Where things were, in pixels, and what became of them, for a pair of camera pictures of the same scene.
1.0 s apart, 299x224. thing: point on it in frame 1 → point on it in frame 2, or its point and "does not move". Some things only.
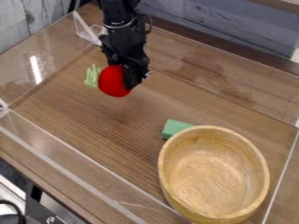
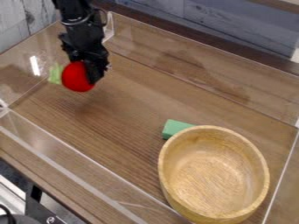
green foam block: x=172 y=127 does not move
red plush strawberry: x=110 y=81 → x=69 y=75
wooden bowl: x=213 y=174 does not move
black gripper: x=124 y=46 → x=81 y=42
